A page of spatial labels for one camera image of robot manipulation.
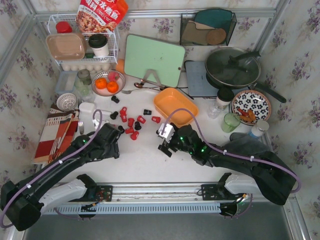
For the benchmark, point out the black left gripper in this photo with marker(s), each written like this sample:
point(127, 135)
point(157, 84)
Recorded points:
point(115, 141)

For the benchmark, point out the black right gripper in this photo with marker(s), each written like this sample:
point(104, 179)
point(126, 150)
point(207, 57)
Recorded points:
point(167, 145)

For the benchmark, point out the red coffee capsule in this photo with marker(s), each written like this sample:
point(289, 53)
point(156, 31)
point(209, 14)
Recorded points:
point(141, 119)
point(134, 135)
point(130, 122)
point(124, 118)
point(123, 111)
point(129, 130)
point(156, 119)

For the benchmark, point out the orange plastic storage basket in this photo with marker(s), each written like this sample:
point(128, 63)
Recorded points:
point(169, 100)

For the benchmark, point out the green translucent cup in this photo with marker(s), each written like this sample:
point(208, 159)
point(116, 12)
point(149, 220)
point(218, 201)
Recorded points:
point(230, 122)

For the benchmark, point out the grey cloth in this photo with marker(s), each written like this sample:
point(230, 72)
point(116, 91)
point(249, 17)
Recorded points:
point(243, 146)

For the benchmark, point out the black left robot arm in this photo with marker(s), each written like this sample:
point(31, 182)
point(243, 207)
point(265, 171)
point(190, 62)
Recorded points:
point(23, 203)

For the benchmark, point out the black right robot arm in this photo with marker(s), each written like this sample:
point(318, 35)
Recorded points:
point(274, 179)

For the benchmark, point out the black coffee capsule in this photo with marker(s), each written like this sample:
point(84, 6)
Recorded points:
point(114, 115)
point(115, 99)
point(137, 126)
point(121, 129)
point(147, 112)

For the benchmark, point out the striped red cloth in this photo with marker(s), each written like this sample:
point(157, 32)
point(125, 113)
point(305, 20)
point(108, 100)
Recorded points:
point(58, 132)

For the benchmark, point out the white strainer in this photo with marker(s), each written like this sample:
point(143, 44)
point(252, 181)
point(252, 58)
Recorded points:
point(66, 102)

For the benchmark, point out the clear glass jar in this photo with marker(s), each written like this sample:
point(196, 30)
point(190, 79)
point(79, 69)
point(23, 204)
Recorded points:
point(83, 83)

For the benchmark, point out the bowl with fruit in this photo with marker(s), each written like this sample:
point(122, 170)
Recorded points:
point(108, 83)

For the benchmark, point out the grey induction cooker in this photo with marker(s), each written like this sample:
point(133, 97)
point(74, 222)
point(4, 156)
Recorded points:
point(198, 86)

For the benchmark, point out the clear blue rimmed container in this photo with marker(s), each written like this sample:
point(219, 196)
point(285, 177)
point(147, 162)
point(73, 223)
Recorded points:
point(66, 82)

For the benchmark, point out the egg tray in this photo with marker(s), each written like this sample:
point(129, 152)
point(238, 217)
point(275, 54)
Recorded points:
point(93, 68)

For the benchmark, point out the small cup black lid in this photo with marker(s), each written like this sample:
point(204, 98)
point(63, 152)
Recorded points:
point(224, 96)

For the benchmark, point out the white blue bottle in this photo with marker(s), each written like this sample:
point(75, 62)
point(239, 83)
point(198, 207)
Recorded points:
point(260, 127)

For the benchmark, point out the blue flower patterned plate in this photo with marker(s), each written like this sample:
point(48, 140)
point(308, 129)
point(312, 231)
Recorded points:
point(251, 106)

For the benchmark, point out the green cutting board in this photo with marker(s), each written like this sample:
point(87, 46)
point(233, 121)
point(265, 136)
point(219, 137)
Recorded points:
point(145, 53)

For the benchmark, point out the black frying pan with lid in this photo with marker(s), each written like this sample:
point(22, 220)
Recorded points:
point(235, 68)

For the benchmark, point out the white cup black lid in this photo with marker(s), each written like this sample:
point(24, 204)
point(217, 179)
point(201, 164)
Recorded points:
point(99, 44)

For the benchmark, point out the beige plastic container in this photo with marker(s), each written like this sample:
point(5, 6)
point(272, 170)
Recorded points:
point(66, 46)

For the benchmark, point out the black mesh organizer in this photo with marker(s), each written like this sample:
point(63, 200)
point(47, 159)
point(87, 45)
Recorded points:
point(209, 27)

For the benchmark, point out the red lidded jar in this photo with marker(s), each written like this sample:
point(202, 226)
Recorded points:
point(63, 27)

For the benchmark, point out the red snack bag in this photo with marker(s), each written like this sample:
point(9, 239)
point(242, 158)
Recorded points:
point(99, 16)

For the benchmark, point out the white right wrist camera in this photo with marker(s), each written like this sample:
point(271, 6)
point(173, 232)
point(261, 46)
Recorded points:
point(166, 131)

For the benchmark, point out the white wire rack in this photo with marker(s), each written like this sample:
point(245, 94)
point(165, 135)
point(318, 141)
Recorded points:
point(113, 40)

